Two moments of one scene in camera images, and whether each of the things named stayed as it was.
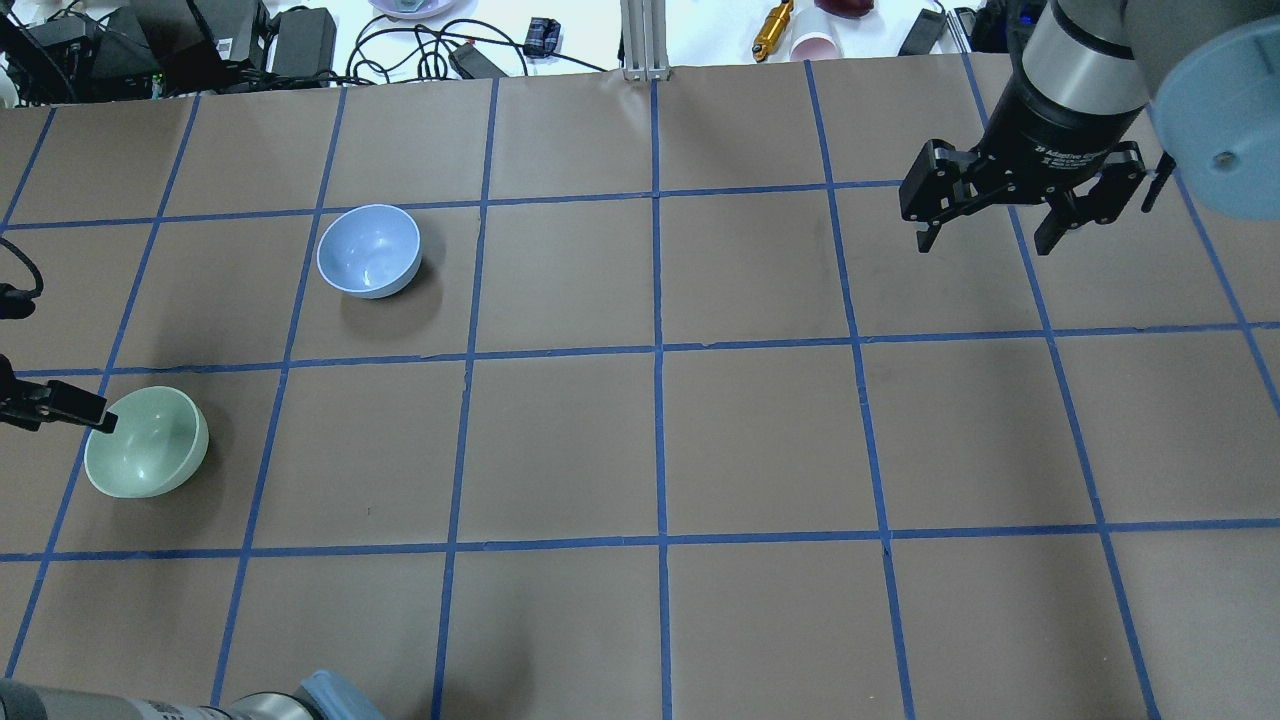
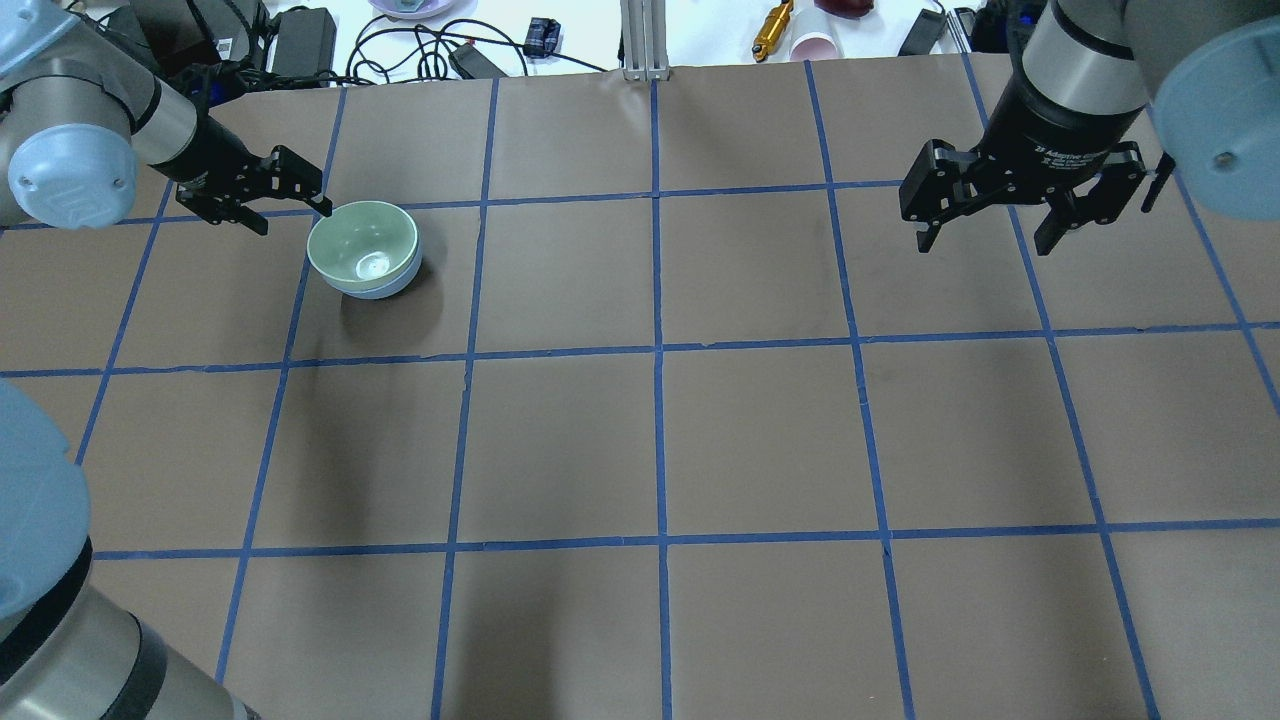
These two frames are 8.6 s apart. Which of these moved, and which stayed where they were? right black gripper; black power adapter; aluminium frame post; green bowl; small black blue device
Moved: green bowl
Stayed: small black blue device; aluminium frame post; right black gripper; black power adapter
